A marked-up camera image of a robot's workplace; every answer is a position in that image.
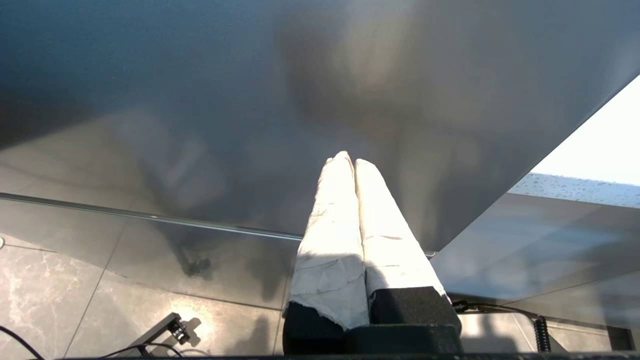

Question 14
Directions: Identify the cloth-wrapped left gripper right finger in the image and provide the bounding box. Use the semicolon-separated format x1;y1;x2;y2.
354;159;463;335

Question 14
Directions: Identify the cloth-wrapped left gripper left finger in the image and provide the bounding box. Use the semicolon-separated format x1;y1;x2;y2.
282;151;371;356

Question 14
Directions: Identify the grey base cabinet front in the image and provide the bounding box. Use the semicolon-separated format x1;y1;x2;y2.
432;191;640;331

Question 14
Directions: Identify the tall white cabinet grey front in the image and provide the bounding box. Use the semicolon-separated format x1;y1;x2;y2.
0;0;640;311

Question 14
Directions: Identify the small black box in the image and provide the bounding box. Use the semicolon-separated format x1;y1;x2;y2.
607;327;637;352

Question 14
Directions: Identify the black bracket with small wheel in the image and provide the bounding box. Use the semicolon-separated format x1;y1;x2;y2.
127;312;193;358

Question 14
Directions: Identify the black coiled cable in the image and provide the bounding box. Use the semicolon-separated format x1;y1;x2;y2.
452;300;553;353

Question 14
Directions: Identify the thin black cable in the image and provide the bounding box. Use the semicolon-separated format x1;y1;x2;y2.
0;326;46;360

